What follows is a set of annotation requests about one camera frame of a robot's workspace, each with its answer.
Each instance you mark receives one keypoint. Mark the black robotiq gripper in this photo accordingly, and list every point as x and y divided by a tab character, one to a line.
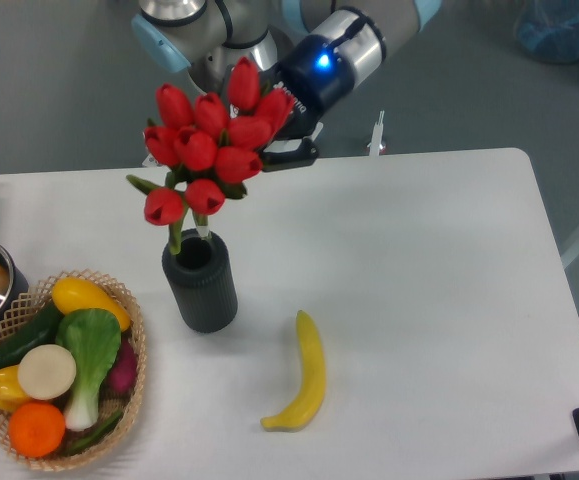
317	76

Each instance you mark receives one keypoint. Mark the red tulip bouquet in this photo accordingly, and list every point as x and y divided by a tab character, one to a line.
210	146

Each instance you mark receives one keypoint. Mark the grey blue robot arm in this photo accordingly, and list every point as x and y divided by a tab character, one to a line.
206	38

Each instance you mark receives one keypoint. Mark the dark grey ribbed vase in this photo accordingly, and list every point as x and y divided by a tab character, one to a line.
201	281

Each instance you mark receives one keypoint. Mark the yellow squash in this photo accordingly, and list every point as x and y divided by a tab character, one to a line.
71	294

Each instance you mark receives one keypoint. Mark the yellow banana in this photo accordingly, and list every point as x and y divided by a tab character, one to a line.
303	408

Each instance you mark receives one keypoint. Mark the green bok choy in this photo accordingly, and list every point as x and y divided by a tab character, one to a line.
93	337

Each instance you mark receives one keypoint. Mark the purple sweet potato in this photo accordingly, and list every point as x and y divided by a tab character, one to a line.
122	376

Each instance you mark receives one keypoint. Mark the dark green cucumber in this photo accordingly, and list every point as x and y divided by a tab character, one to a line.
40	330

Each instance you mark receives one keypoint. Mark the woven wicker basket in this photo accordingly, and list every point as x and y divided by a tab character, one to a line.
23	309

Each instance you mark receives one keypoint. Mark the blue plastic bag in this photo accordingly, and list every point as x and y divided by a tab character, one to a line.
548	31

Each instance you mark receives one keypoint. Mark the green chili pepper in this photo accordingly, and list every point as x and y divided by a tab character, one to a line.
95	436

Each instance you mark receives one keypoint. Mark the yellow bell pepper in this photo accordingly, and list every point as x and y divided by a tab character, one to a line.
12	395

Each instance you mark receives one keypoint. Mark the orange fruit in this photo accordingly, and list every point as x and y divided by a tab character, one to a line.
36	429

